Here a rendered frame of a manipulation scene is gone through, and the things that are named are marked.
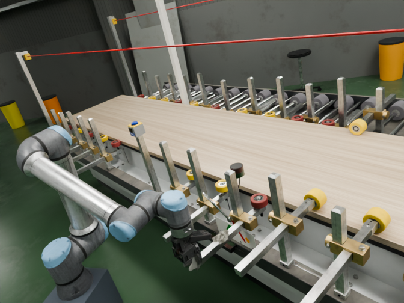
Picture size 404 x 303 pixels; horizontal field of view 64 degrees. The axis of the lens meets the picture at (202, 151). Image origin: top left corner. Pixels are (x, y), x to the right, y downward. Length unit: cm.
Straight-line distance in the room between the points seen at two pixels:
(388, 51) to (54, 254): 504
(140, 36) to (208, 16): 124
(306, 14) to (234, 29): 119
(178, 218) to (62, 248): 77
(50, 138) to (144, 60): 475
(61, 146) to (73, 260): 60
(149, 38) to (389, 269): 533
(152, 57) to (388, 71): 384
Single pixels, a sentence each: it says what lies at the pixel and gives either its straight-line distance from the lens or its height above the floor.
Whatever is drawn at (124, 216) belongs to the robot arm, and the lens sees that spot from 120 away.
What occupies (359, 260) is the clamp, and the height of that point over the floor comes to 94.
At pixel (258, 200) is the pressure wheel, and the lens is 156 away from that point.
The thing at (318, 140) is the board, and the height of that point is 90.
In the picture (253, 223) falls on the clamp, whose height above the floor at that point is 85.
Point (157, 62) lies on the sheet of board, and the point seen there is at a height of 88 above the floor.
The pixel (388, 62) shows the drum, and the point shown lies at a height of 28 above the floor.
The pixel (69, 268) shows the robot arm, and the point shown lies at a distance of 183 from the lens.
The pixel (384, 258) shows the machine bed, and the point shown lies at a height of 75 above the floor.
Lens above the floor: 183
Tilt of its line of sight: 26 degrees down
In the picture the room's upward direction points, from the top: 14 degrees counter-clockwise
